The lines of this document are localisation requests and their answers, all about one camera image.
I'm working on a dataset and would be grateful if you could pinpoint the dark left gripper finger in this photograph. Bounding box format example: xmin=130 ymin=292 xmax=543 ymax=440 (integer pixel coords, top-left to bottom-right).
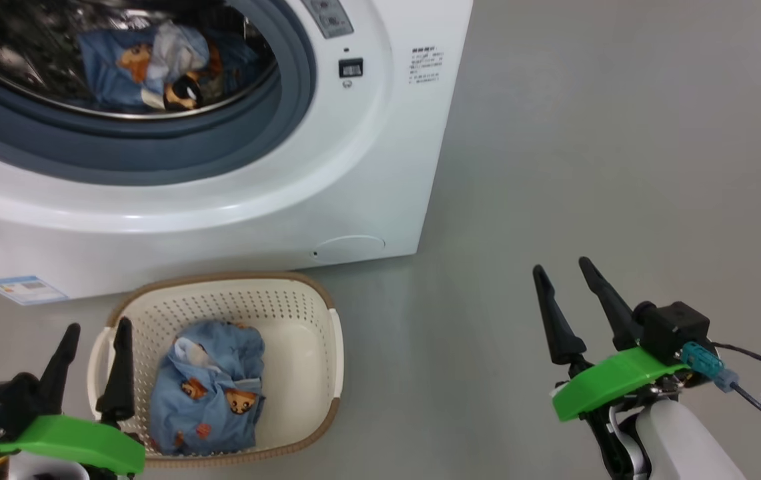
xmin=39 ymin=323 xmax=81 ymax=417
xmin=95 ymin=317 xmax=136 ymax=422

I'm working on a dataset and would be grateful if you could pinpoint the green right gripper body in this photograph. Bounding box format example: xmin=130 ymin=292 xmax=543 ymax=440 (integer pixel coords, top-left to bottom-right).
xmin=552 ymin=347 xmax=691 ymax=480

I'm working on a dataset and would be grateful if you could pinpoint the blue energy label sticker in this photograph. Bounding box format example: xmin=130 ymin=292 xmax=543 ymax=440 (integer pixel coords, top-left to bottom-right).
xmin=0 ymin=275 xmax=69 ymax=306

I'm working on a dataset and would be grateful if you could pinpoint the thin black cable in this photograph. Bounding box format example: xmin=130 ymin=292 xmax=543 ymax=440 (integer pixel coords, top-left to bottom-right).
xmin=710 ymin=343 xmax=761 ymax=480

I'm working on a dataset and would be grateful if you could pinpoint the white front-load washing machine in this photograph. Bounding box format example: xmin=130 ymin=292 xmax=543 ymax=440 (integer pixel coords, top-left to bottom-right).
xmin=0 ymin=0 xmax=474 ymax=301

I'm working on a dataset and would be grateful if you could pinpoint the steel washing machine drum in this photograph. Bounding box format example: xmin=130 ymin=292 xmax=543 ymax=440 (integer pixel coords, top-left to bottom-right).
xmin=0 ymin=0 xmax=279 ymax=121

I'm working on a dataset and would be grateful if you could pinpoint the cream perforated laundry basket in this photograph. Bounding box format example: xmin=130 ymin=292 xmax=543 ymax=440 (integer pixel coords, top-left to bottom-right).
xmin=87 ymin=272 xmax=345 ymax=467

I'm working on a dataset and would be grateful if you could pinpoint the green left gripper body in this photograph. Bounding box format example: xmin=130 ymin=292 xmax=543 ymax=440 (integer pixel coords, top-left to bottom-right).
xmin=0 ymin=415 xmax=146 ymax=475

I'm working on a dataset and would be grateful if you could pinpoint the round white filter cover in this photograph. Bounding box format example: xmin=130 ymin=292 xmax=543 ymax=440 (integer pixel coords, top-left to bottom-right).
xmin=312 ymin=235 xmax=386 ymax=262

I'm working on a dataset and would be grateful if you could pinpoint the blue bear-print garment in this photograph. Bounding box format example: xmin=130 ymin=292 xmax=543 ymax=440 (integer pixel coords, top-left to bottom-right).
xmin=78 ymin=20 xmax=261 ymax=111
xmin=149 ymin=320 xmax=266 ymax=456

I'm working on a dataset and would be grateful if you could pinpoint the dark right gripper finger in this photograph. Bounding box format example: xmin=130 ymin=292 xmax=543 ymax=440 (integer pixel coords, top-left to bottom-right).
xmin=578 ymin=257 xmax=644 ymax=351
xmin=532 ymin=265 xmax=588 ymax=366

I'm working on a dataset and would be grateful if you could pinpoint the teal right cable connector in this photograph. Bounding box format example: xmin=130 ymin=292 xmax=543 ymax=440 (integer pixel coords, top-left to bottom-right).
xmin=680 ymin=342 xmax=740 ymax=393

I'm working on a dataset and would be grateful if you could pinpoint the grey warning sticker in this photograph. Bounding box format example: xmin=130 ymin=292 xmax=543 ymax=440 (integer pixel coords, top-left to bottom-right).
xmin=301 ymin=0 xmax=355 ymax=39

